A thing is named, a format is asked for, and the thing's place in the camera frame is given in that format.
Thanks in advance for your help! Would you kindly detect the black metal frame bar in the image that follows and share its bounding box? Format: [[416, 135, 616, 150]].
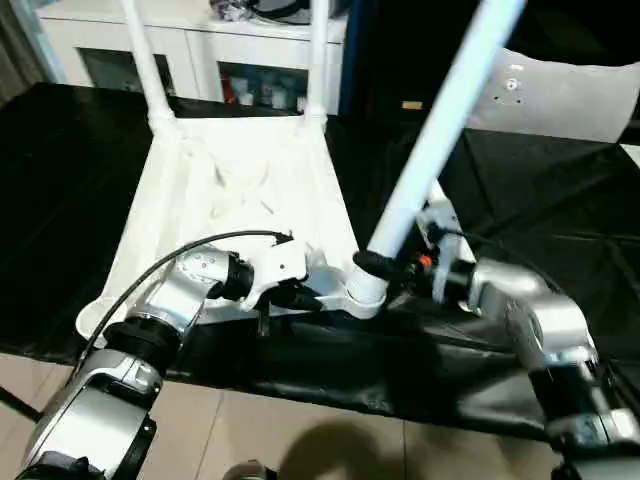
[[0, 384, 41, 421]]

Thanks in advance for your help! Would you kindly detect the black mat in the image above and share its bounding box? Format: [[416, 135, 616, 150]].
[[0, 82, 640, 441]]

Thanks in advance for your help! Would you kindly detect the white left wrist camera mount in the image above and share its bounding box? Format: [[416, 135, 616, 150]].
[[239, 240, 309, 321]]

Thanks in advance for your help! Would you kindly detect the white plastic table top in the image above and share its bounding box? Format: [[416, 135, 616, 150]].
[[74, 112, 389, 346]]

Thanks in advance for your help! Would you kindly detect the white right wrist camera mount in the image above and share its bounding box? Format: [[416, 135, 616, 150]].
[[414, 202, 476, 304]]

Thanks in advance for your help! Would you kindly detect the brown curtain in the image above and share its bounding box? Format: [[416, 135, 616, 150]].
[[0, 0, 46, 101]]

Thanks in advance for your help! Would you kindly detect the white plastic table leg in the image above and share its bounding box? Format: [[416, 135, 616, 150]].
[[428, 179, 479, 266], [119, 0, 177, 129], [302, 0, 332, 124], [347, 0, 529, 321]]

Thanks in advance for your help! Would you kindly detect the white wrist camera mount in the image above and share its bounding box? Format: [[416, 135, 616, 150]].
[[239, 240, 309, 321], [414, 202, 476, 304]]

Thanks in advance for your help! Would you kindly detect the grey bag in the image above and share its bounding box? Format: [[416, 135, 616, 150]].
[[249, 0, 316, 24]]

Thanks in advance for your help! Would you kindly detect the grey cushion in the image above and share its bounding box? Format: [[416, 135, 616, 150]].
[[464, 47, 640, 144]]

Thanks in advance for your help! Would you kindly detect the white cabinet with glass doors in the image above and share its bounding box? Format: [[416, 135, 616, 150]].
[[39, 0, 349, 114]]

